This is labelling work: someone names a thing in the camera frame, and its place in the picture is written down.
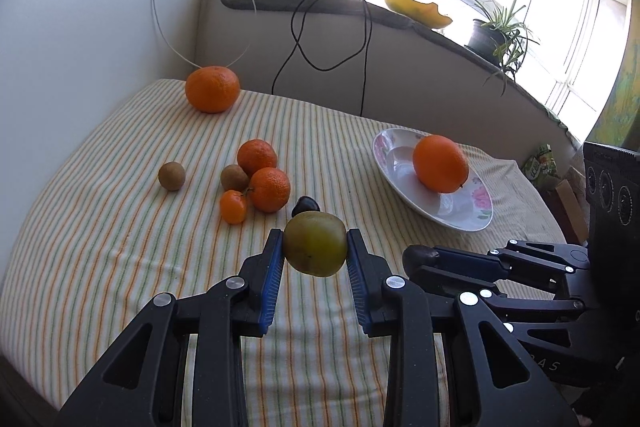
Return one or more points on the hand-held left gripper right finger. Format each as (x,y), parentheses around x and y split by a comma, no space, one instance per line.
(359,287)

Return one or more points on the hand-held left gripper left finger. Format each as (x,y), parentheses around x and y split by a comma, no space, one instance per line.
(270,287)

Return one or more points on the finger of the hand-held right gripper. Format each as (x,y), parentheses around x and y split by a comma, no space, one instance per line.
(470,263)
(530,304)

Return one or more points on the green round fruit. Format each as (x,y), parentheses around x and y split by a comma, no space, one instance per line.
(315,244)

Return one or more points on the white floral plate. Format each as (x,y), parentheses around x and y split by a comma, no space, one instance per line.
(395,157)

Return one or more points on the large orange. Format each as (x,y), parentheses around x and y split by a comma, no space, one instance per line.
(212,89)

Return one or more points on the small mandarin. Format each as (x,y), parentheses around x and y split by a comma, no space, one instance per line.
(233,207)

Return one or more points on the dark plum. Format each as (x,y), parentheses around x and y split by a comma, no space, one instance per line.
(306,206)

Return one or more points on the cardboard box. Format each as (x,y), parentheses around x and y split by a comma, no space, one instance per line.
(570,207)

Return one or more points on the brown kiwi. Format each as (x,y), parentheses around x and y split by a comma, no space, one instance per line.
(172,176)
(233,178)

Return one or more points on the green packet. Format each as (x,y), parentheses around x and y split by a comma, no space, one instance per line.
(541,167)

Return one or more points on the striped cloth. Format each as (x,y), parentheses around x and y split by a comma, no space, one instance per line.
(125,232)

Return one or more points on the potted green plant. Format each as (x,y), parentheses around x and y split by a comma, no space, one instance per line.
(487,34)

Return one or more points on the yellow bowl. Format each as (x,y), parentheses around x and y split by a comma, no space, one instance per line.
(415,9)

